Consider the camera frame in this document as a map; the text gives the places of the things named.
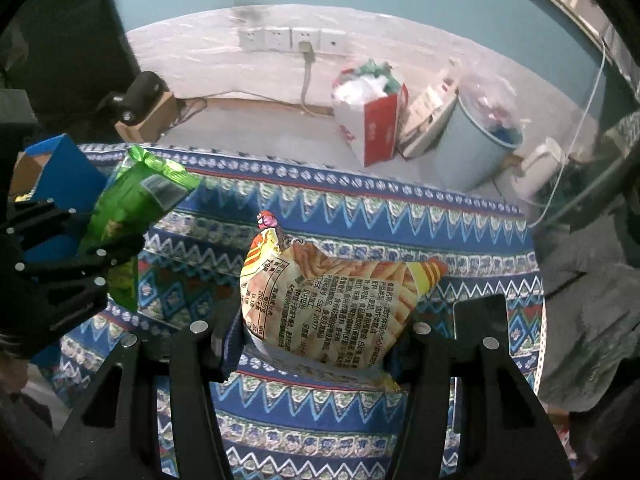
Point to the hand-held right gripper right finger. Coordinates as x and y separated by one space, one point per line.
400 365

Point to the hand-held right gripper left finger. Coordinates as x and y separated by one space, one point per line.
232 350

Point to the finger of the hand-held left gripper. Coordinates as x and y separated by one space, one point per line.
35 225
75 270

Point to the blue cardboard box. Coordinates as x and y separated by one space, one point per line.
65 175

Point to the green snack packet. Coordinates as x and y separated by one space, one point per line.
130 200

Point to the striped fries snack packet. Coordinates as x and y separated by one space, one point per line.
325 300

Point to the black webcam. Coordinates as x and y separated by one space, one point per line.
140 92

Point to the small brown cardboard box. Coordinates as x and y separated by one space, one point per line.
155 120

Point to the blue patterned tablecloth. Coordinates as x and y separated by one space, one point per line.
320 195

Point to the grey cloth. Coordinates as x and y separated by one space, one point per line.
590 310

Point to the light blue bucket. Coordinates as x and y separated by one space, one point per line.
470 155

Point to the red and white carton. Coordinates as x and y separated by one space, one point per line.
375 130

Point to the white flat carton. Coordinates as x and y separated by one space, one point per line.
427 110

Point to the crumpled white plastic bag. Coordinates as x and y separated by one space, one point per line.
365 85

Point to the white wall socket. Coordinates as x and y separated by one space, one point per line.
333 42
306 37
278 38
251 39

